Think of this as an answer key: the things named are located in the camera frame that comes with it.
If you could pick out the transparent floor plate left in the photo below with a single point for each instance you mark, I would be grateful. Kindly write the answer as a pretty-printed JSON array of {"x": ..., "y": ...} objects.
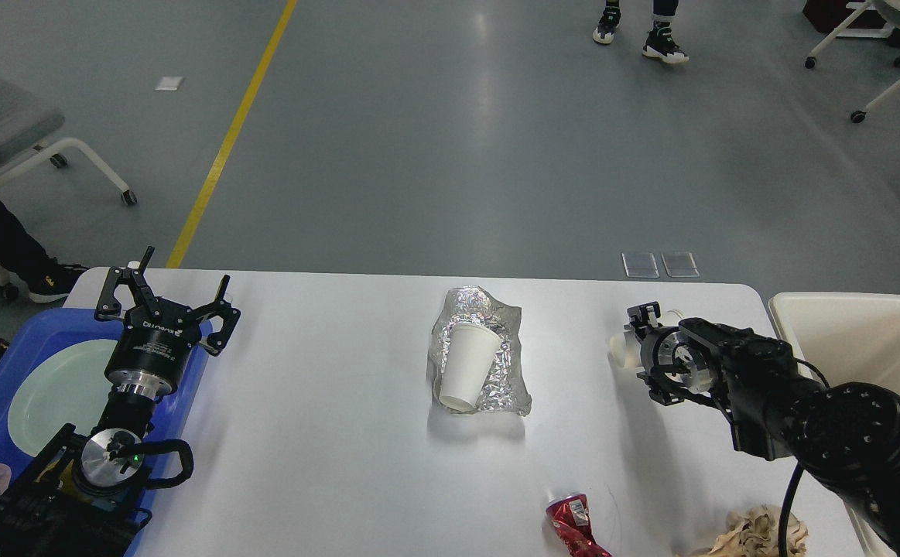
[{"x": 640, "y": 265}]

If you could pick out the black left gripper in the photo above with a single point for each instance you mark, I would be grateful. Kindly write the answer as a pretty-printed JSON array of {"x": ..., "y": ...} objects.
[{"x": 152, "y": 352}]

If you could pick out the crushed red can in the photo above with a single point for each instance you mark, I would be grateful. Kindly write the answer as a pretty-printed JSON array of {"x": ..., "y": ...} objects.
[{"x": 570, "y": 520}]

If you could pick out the beige plastic bin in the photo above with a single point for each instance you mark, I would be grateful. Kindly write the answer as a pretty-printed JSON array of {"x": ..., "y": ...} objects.
[{"x": 848, "y": 336}]

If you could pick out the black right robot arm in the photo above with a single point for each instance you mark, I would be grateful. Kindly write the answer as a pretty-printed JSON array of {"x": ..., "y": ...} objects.
[{"x": 847, "y": 436}]

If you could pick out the transparent floor plate right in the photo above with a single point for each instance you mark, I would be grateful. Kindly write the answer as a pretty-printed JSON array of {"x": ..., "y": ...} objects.
[{"x": 680, "y": 264}]

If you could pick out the transparent floor plate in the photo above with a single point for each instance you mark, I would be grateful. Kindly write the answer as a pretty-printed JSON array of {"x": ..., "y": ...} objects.
[
  {"x": 680, "y": 264},
  {"x": 640, "y": 265}
]

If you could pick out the white paper cup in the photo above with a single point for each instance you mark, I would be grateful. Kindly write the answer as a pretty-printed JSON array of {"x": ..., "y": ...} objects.
[
  {"x": 470, "y": 354},
  {"x": 625, "y": 348}
]

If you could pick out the crumpled brown paper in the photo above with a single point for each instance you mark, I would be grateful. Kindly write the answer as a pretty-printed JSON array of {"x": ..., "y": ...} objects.
[{"x": 756, "y": 532}]

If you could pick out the light green plate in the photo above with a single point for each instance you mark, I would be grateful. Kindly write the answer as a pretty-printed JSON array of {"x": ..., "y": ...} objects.
[{"x": 68, "y": 387}]

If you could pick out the white paper cup on foil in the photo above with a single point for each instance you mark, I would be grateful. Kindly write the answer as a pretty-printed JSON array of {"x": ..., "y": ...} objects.
[{"x": 470, "y": 354}]

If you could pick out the blue plastic tray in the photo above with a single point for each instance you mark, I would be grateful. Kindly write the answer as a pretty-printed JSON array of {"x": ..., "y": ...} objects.
[{"x": 57, "y": 329}]

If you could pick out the grey office chair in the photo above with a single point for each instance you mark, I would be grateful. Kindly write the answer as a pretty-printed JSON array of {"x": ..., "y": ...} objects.
[{"x": 26, "y": 123}]

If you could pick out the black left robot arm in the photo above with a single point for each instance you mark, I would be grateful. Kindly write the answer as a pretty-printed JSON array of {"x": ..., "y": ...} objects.
[{"x": 116, "y": 462}]

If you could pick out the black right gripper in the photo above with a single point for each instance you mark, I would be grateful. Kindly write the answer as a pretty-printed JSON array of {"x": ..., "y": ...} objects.
[{"x": 673, "y": 364}]

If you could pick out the crumpled aluminium foil sheet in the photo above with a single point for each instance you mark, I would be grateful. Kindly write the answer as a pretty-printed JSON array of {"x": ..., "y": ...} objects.
[{"x": 505, "y": 388}]

